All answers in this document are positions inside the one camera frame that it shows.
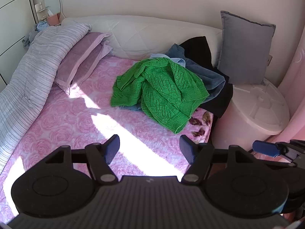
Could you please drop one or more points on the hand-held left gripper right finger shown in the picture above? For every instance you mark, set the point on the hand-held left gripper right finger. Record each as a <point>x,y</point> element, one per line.
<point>188,149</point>

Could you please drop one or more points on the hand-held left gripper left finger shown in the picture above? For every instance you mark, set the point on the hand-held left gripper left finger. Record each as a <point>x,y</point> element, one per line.
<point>112,149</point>

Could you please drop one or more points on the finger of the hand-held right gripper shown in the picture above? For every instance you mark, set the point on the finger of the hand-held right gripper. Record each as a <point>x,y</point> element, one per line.
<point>264,148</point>
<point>286,164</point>

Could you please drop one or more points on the green knitted sweater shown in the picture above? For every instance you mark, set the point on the green knitted sweater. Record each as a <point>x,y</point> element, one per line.
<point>162,88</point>

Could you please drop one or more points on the white round bin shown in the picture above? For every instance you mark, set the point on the white round bin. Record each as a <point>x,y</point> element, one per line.
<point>250,114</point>

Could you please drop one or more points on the pink floral blanket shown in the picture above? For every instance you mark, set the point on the pink floral blanket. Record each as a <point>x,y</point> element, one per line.
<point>59,128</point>

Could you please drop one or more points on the blue denim garment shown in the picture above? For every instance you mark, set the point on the blue denim garment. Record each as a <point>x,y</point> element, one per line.
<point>211,77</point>

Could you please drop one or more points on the light blue shirt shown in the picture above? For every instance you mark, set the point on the light blue shirt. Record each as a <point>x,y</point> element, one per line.
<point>180,61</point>

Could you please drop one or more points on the grey cushion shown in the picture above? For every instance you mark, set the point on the grey cushion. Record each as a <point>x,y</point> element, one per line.
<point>243,47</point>

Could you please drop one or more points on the black garment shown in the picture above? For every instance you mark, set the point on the black garment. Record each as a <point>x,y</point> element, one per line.
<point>197,46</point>

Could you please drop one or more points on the striped lilac quilt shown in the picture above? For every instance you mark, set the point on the striped lilac quilt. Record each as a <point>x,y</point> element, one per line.
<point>28,76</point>

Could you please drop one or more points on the white padded headboard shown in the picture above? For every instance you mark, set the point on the white padded headboard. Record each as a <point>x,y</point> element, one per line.
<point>147,35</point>

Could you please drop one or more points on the blue grey cloth pile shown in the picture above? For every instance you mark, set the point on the blue grey cloth pile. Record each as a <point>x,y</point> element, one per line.
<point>41,26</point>

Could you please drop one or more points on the pink box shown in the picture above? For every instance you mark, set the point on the pink box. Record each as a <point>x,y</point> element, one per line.
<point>53,19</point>

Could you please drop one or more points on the small white shelf rack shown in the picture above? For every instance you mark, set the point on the small white shelf rack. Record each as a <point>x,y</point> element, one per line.
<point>40,10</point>

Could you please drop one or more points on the cream wardrobe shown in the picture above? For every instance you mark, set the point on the cream wardrobe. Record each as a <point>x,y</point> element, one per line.
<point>13,23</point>

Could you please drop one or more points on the wall socket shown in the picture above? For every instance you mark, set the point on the wall socket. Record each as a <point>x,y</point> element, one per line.
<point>269,60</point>

